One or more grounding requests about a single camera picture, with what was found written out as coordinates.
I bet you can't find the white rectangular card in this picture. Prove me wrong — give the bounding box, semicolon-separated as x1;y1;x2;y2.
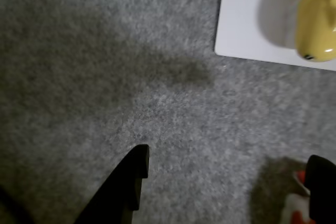
214;0;336;72

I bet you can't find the grey carpet tile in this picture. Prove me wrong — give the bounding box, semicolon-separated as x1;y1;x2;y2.
0;0;336;224

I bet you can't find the yellow sushi fish figure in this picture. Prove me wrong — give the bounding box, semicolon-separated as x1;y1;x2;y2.
295;0;336;63

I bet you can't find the red sushi fish figure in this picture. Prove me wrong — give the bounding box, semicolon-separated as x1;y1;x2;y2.
282;170;316;224

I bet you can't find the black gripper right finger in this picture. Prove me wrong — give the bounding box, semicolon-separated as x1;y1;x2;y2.
306;155;336;221

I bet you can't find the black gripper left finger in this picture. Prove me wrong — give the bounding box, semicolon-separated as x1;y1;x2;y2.
76;144;150;224

